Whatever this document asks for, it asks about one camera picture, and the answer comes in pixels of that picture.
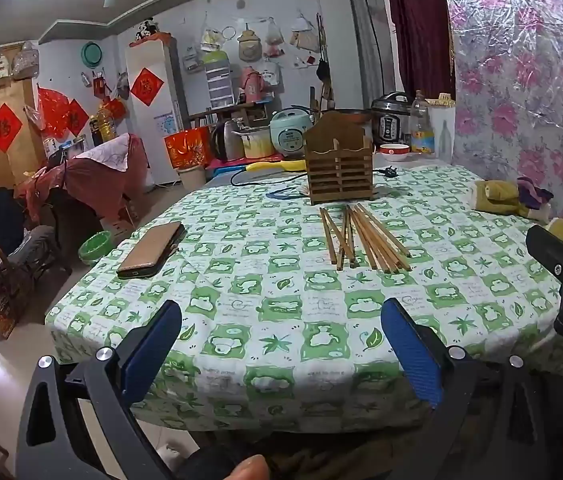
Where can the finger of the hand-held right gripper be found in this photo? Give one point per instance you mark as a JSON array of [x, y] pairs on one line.
[[554, 252]]

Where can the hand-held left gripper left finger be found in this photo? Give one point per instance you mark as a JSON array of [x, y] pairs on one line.
[[154, 350]]

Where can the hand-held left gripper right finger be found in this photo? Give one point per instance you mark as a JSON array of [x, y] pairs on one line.
[[411, 350]]

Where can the pile of wooden chopsticks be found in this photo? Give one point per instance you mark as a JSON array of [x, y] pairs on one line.
[[366, 240]]

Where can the brown wooden chopstick holder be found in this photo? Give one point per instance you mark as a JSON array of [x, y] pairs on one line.
[[339, 160]]

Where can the person's left hand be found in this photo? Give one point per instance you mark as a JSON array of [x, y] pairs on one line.
[[249, 469]]

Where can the olive plush toy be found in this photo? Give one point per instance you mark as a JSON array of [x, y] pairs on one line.
[[501, 197]]

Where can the phone in brown case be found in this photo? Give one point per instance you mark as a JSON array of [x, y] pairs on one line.
[[151, 250]]

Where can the green patterned tablecloth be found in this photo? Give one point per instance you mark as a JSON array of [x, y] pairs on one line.
[[261, 310]]

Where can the green plastic basin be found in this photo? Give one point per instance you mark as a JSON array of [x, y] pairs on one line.
[[95, 247]]

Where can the pink floral plastic sheet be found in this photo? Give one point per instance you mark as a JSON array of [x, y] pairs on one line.
[[521, 85]]

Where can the white box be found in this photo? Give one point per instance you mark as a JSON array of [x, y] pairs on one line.
[[444, 115]]

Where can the grey trash bin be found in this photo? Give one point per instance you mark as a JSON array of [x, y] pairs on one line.
[[192, 177]]

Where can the wicker chair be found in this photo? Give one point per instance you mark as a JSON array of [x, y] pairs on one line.
[[6, 250]]

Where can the black power plug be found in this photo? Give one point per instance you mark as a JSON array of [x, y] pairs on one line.
[[390, 172]]

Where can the clear plastic bottle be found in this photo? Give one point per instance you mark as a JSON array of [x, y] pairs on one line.
[[421, 130]]

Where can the red and white bowl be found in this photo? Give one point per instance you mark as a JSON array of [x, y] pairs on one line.
[[394, 152]]

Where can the pink cloth over chair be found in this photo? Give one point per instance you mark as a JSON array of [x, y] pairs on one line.
[[96, 170]]

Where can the blue ribbon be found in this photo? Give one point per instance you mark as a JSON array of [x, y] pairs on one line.
[[284, 194]]

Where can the red gift bag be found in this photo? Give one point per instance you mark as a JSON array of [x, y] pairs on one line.
[[186, 147]]

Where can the silver black pressure cooker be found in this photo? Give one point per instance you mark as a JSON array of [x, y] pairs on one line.
[[390, 120]]

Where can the stainless steel kettle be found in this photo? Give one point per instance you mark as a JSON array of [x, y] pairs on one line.
[[224, 142]]

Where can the white refrigerator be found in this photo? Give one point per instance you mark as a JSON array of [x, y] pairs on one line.
[[159, 130]]

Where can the yellow fly swatter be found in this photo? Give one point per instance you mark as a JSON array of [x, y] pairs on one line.
[[276, 166]]

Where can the white and yellow pot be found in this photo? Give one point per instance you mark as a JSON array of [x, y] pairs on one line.
[[256, 145]]

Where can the yellow oil bottle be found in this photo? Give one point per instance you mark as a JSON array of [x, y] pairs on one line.
[[106, 122]]

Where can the dark wok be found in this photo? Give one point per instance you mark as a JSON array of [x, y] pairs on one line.
[[354, 115]]

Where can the pale green rice cooker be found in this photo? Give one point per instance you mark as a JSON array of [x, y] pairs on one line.
[[289, 132]]

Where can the dark red curtain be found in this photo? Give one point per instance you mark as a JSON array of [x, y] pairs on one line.
[[419, 30]]

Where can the red diamond paper on refrigerator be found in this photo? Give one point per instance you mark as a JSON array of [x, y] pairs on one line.
[[146, 86]]

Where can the red diamond paper on door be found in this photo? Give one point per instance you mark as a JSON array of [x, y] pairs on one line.
[[4, 126]]

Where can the grey plastic drawer unit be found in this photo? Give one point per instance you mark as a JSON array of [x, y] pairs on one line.
[[219, 82]]

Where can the pink thermos jug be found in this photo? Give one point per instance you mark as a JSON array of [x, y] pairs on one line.
[[252, 85]]

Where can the green hanging basin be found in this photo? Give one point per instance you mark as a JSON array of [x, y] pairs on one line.
[[91, 54]]

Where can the panda plush toy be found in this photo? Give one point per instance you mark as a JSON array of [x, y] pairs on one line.
[[145, 31]]

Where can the hanging beige bag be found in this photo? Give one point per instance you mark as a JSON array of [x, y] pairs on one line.
[[250, 45]]

